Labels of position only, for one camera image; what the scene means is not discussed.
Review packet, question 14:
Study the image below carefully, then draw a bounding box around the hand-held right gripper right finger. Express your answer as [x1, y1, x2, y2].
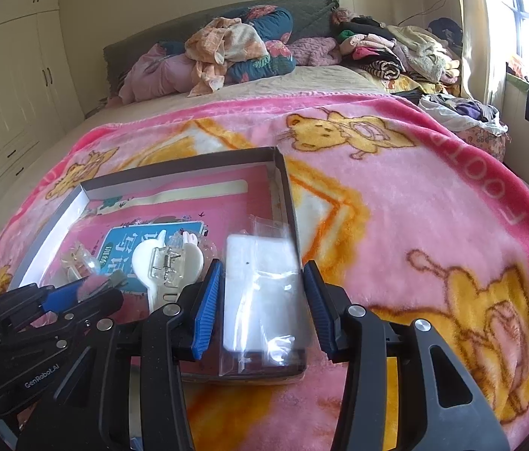
[303, 260, 512, 451]

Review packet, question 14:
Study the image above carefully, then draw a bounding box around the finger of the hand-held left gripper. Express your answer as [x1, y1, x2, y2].
[0, 277, 91, 334]
[25, 286, 124, 339]

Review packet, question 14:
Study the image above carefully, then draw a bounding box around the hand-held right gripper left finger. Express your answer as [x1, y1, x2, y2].
[15, 259, 225, 451]

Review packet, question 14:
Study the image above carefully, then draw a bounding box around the pink hair tie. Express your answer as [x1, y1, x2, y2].
[79, 276, 127, 299]

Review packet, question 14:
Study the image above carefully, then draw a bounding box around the clear orange hair clip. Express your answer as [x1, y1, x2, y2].
[60, 239, 101, 278]

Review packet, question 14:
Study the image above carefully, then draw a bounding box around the clear plastic packet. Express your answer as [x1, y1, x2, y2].
[220, 215, 314, 377]

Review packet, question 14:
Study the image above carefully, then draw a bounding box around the clear plastic wrapper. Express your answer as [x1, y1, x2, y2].
[168, 229, 218, 264]

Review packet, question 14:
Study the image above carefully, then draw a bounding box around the white claw hair clip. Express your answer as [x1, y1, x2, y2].
[132, 229, 205, 313]

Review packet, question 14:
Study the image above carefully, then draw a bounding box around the grey cardboard box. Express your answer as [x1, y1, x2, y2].
[8, 147, 310, 386]

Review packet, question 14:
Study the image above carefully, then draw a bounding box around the pink printed blanket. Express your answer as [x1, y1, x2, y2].
[0, 93, 529, 451]

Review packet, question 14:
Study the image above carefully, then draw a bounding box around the cream wardrobe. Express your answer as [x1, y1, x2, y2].
[0, 0, 87, 198]

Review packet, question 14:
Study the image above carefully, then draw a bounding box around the pink quilt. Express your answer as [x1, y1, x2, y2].
[114, 42, 204, 106]

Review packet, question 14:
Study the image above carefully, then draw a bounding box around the floral bag of clothes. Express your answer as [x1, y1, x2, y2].
[419, 93, 512, 163]

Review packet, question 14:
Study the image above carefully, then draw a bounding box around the pink knit blanket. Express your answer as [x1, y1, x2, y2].
[288, 36, 343, 67]

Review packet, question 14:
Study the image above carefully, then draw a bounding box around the pile of pillows and bedding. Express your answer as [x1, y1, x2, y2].
[103, 0, 340, 97]

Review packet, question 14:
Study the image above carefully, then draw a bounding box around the pile of clothes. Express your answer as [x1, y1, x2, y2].
[333, 8, 462, 97]

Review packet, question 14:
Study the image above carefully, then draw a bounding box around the peach patterned cloth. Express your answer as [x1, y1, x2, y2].
[184, 17, 270, 97]

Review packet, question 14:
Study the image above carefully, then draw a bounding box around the blue floral quilt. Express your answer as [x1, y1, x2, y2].
[220, 5, 298, 85]

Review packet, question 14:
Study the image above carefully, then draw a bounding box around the orange cloth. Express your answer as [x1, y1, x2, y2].
[506, 55, 529, 85]

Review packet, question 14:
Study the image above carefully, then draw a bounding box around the cream curtain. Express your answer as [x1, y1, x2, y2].
[450, 0, 509, 109]

